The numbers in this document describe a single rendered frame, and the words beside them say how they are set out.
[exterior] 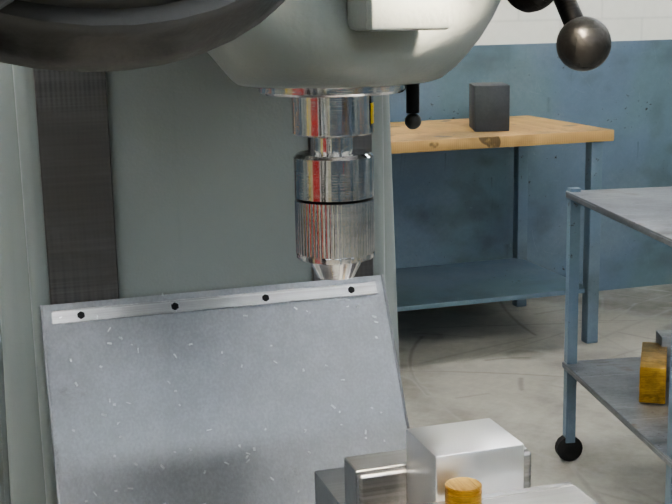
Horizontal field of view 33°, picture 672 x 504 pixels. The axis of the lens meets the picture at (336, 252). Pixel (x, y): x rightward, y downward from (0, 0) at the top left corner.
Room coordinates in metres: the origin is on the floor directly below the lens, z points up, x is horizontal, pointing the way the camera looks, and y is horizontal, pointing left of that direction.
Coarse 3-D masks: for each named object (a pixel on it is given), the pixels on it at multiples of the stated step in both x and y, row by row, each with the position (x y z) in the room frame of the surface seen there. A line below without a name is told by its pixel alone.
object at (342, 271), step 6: (312, 264) 0.66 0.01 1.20; (318, 264) 0.66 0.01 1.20; (324, 264) 0.65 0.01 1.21; (342, 264) 0.65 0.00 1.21; (348, 264) 0.66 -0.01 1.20; (354, 264) 0.66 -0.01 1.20; (318, 270) 0.66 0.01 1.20; (324, 270) 0.66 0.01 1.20; (330, 270) 0.66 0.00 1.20; (336, 270) 0.66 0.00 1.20; (342, 270) 0.66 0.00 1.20; (348, 270) 0.66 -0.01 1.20; (354, 270) 0.66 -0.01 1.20; (318, 276) 0.66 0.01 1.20; (324, 276) 0.66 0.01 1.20; (330, 276) 0.66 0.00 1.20; (336, 276) 0.66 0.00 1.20; (342, 276) 0.66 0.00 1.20; (348, 276) 0.66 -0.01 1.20
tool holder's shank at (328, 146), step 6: (318, 138) 0.66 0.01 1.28; (324, 138) 0.66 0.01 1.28; (330, 138) 0.66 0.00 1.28; (336, 138) 0.66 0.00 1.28; (342, 138) 0.66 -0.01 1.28; (348, 138) 0.66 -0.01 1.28; (318, 144) 0.66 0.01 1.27; (324, 144) 0.66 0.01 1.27; (330, 144) 0.66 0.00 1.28; (336, 144) 0.66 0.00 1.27; (342, 144) 0.66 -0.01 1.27; (348, 144) 0.66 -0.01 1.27; (318, 150) 0.66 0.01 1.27; (324, 150) 0.66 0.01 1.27; (330, 150) 0.66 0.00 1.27; (336, 150) 0.66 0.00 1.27; (342, 150) 0.66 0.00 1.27; (348, 150) 0.66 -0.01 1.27
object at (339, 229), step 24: (312, 192) 0.65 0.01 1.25; (336, 192) 0.65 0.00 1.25; (360, 192) 0.65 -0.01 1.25; (312, 216) 0.65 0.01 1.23; (336, 216) 0.65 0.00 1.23; (360, 216) 0.65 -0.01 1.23; (312, 240) 0.65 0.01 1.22; (336, 240) 0.65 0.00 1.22; (360, 240) 0.65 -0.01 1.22; (336, 264) 0.65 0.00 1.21
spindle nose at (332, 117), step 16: (368, 96) 0.66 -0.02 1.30; (304, 112) 0.65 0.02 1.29; (320, 112) 0.65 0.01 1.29; (336, 112) 0.65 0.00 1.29; (352, 112) 0.65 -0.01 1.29; (368, 112) 0.66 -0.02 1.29; (304, 128) 0.65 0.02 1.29; (320, 128) 0.65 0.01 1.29; (336, 128) 0.65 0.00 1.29; (352, 128) 0.65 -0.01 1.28; (368, 128) 0.66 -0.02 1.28
